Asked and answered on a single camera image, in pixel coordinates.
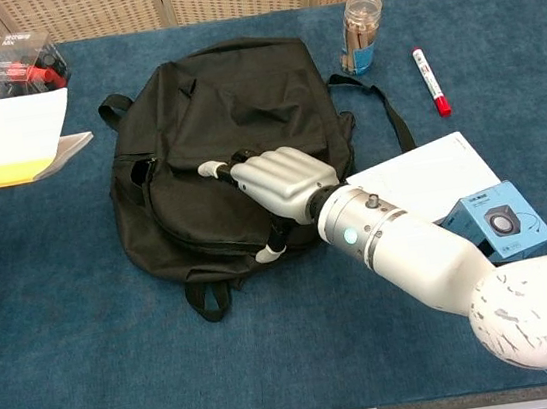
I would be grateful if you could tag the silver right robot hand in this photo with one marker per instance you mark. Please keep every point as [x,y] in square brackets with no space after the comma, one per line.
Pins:
[285,175]

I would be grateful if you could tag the black fabric backpack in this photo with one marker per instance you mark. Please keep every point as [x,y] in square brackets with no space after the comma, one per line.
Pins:
[202,123]

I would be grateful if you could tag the white and yellow book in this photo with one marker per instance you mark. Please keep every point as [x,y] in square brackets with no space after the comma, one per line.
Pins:
[2,134]

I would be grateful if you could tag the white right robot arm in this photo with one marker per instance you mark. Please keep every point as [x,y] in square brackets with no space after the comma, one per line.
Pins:
[411,257]

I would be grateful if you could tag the white box with green edge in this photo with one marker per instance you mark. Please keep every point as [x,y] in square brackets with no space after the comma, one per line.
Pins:
[430,169]

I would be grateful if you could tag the clear jar with wooden sticks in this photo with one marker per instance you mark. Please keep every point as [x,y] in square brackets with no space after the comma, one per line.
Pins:
[360,37]

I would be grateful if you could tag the red and white marker pen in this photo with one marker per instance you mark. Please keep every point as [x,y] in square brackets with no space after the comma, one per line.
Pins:
[431,83]

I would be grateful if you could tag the blue felt table cover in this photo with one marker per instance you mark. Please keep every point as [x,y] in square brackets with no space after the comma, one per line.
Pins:
[174,369]

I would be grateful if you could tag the light blue speaker box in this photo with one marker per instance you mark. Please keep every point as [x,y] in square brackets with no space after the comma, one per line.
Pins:
[508,224]

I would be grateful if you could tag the clear plastic box red toy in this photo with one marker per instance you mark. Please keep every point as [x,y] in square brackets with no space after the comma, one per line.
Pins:
[29,70]

